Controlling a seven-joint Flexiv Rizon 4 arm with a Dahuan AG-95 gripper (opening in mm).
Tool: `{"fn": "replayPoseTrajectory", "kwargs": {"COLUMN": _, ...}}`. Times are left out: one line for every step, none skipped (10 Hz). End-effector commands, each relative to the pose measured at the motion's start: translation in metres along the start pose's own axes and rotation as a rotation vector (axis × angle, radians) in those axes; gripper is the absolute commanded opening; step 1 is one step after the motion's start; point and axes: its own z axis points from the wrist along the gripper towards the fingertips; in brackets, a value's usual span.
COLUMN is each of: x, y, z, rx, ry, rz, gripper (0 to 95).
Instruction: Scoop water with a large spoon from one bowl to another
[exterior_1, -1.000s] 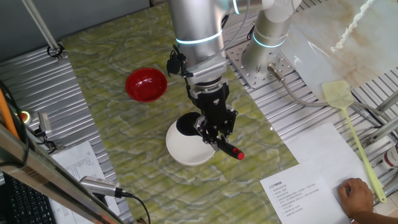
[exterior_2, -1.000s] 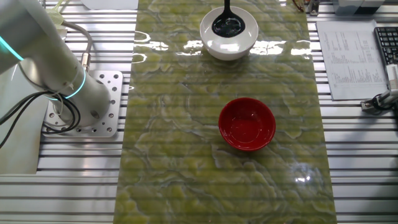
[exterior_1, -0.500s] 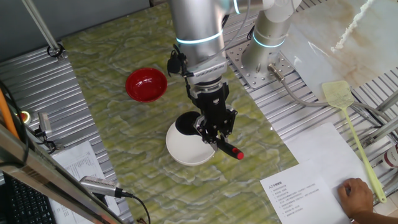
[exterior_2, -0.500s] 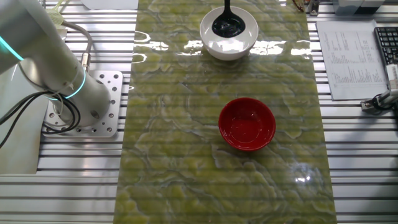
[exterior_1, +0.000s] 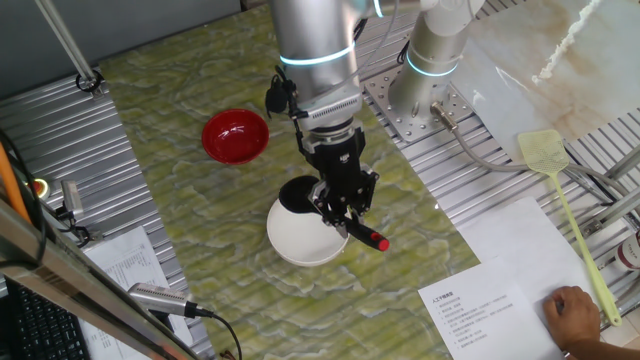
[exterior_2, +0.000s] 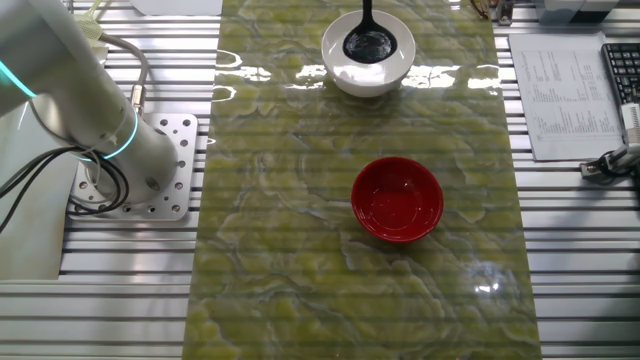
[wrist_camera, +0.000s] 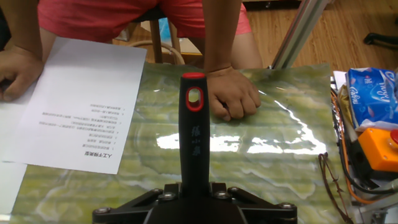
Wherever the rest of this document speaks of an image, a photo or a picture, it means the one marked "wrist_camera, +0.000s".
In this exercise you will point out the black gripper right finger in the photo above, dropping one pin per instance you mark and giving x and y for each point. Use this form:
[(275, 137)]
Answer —
[(264, 208)]

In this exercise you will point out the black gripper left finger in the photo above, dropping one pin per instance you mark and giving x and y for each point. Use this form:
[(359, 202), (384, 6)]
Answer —
[(130, 208)]

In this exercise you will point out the black ladle with red tip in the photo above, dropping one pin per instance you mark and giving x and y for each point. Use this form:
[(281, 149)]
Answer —
[(194, 149)]

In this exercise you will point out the person's bare forearm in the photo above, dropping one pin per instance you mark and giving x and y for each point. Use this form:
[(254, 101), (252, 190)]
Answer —
[(23, 25)]

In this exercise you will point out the person's left forearm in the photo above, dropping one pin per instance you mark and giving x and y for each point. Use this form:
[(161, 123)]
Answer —
[(220, 34)]

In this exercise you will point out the person's bare hand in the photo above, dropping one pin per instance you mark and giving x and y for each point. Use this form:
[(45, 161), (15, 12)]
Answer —
[(18, 71)]

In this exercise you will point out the green marble pattern mat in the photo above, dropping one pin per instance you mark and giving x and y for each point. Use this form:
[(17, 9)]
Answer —
[(248, 174)]

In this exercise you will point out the paper with short text list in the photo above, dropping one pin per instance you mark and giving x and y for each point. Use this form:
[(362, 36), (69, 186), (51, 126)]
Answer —
[(87, 93)]

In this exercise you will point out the blue tissue pack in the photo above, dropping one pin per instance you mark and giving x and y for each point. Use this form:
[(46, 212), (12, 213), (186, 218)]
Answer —
[(373, 96)]

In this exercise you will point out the person's bare leg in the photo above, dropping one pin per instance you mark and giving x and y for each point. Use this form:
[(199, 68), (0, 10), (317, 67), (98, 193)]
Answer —
[(48, 43), (247, 51)]

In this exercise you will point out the wooden stool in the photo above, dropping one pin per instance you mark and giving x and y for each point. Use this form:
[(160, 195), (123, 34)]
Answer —
[(156, 40)]

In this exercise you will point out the person in red shorts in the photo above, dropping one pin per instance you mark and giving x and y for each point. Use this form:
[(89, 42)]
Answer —
[(99, 18)]

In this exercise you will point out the black chair base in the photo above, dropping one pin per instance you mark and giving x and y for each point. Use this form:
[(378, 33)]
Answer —
[(381, 40)]

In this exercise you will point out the aluminium frame bar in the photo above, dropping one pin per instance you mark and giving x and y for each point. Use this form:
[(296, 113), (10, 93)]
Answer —
[(382, 202)]

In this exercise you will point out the aluminium frame post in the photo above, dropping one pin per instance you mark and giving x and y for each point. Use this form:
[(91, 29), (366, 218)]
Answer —
[(298, 34)]

